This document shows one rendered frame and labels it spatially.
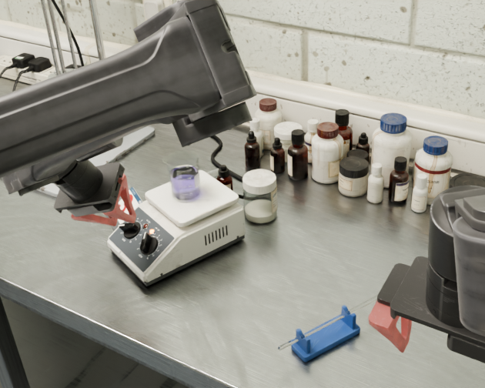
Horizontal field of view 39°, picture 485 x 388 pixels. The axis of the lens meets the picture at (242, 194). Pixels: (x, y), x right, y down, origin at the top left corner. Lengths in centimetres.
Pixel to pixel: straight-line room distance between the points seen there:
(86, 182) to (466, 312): 62
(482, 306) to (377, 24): 94
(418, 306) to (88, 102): 32
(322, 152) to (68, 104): 87
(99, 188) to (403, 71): 65
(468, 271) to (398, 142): 82
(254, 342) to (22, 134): 61
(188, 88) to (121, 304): 65
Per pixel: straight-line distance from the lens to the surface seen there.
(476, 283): 45
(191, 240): 109
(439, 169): 123
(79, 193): 97
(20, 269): 120
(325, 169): 129
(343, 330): 99
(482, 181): 122
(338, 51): 139
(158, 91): 46
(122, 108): 46
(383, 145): 126
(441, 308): 57
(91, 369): 193
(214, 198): 112
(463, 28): 129
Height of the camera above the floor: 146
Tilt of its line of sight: 33 degrees down
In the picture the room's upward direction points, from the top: 4 degrees counter-clockwise
